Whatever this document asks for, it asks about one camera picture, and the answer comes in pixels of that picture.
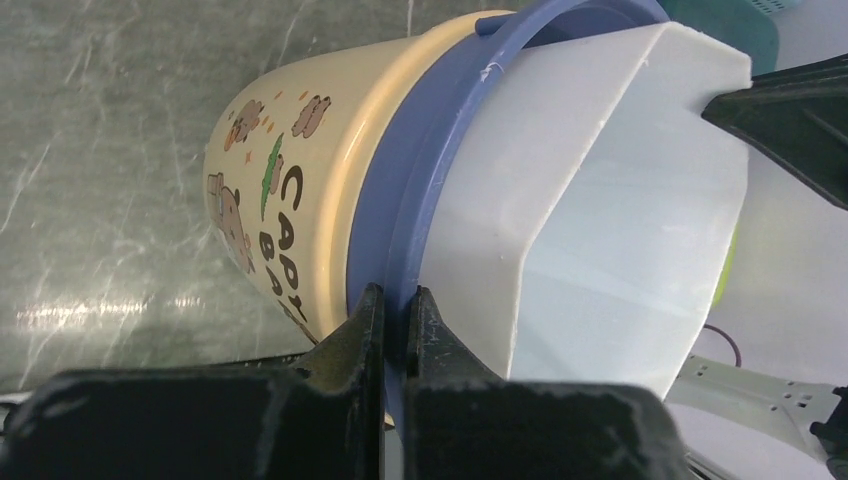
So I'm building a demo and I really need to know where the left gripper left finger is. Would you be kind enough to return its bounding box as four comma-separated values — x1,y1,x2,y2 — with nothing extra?
1,284,385,479

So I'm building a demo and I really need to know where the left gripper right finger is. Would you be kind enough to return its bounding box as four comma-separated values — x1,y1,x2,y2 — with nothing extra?
404,287,689,479

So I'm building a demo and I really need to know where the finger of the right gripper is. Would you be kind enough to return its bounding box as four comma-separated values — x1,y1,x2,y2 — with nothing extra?
701,54,847,210

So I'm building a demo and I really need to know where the teal transparent tub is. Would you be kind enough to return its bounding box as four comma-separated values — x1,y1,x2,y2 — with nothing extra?
659,0,780,76

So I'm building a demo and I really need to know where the translucent white bucket liner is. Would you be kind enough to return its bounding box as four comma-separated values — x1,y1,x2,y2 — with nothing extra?
419,22,751,397

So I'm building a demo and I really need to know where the blue bucket rim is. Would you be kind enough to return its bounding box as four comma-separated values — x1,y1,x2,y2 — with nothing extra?
346,0,669,431

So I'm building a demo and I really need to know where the light blue perforated basket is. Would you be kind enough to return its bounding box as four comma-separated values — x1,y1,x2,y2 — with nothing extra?
748,0,802,15

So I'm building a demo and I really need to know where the lime green tub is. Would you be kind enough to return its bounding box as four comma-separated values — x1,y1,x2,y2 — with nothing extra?
710,226,738,309

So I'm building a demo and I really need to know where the beige bucket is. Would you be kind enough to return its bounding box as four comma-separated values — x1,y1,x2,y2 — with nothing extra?
203,10,508,343

